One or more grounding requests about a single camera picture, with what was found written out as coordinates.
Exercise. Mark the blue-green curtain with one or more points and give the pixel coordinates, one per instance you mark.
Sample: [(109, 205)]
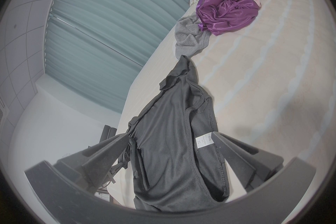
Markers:
[(91, 68), (118, 2)]

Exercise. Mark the bed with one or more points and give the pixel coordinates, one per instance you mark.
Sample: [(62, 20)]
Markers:
[(262, 73)]

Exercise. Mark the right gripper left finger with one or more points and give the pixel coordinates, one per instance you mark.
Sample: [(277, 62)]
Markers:
[(102, 160)]

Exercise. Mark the purple satin garment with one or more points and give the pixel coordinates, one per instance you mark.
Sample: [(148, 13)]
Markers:
[(225, 13)]

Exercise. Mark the black T-shirt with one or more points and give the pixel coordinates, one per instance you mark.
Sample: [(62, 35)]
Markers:
[(168, 139)]

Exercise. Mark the grey garment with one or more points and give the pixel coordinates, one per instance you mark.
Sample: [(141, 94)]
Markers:
[(189, 39)]

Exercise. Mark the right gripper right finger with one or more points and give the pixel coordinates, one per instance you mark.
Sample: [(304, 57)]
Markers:
[(244, 162)]

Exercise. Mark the black chest of drawers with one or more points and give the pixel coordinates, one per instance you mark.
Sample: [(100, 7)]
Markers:
[(109, 133)]

